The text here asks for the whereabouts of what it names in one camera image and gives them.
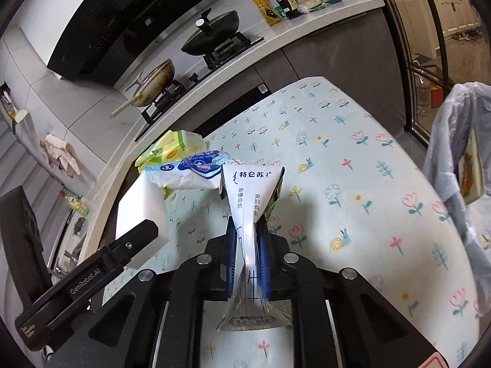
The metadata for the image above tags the green dish soap bottle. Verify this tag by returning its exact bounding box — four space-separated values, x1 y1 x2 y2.
59 191 91 215

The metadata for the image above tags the floral tablecloth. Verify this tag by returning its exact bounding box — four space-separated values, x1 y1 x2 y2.
103 77 486 368

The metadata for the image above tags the white milk carton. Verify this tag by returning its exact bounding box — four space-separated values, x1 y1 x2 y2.
217 163 294 332

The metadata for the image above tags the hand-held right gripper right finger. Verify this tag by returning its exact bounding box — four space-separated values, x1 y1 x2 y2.
255 218 457 368

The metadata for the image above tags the yellow food packet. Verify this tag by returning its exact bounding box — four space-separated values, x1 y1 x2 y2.
250 0 280 27

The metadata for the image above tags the white sponge block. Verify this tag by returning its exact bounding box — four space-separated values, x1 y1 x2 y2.
115 172 171 271

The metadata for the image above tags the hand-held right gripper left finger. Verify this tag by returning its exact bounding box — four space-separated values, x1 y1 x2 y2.
50 217 246 368

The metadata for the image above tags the glass sliding door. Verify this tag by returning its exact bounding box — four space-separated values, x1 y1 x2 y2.
364 0 491 150

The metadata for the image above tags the clear water jug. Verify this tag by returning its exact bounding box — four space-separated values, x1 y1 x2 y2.
416 75 432 116

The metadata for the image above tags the hanging kitchen cloth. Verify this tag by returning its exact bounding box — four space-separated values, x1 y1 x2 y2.
40 134 82 179

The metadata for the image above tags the black range hood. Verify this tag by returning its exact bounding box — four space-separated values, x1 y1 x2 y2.
47 0 215 82

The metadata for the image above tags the kitchen sink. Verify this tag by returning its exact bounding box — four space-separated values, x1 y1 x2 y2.
46 211 89 277

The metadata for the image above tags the blue wet wipes pack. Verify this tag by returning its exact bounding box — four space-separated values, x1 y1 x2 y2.
144 151 231 190

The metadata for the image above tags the beige wok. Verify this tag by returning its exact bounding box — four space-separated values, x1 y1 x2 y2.
110 59 177 119

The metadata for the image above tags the yellow-green tissue pack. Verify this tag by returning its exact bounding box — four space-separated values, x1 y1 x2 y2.
136 129 206 173

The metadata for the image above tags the black gas stove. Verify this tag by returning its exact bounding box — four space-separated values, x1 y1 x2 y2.
134 33 265 142

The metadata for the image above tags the black wok with lid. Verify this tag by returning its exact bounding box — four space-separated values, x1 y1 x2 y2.
181 8 243 56

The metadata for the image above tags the beige chip bag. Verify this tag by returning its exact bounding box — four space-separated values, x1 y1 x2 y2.
458 128 486 202

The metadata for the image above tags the translucent grey bin bag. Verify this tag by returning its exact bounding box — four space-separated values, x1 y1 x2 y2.
422 81 491 319

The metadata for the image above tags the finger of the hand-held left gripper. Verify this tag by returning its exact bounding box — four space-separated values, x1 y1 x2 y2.
98 220 160 273

